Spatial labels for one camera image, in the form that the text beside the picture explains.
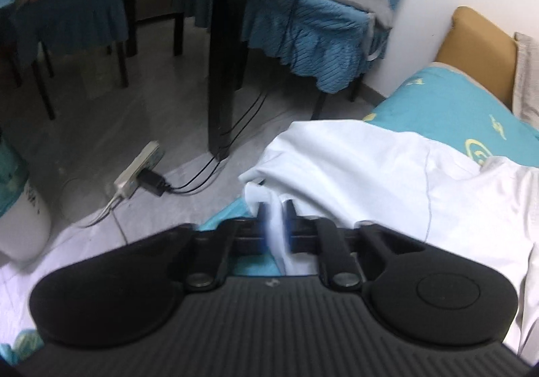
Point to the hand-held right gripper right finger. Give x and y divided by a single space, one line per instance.
290 229

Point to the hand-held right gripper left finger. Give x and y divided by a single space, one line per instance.
263 229

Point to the white t-shirt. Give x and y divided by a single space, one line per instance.
358 175

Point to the black plug adapter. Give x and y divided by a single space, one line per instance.
151 182

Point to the white power strip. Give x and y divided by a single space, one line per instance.
134 168

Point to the dark table with white edge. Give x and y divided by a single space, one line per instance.
229 44

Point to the teal printed bed sheet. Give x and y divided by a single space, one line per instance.
446 107

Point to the white round bin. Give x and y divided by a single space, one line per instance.
25 229

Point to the mustard yellow headboard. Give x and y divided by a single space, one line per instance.
476 48

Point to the grey pillow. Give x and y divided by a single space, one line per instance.
528 82

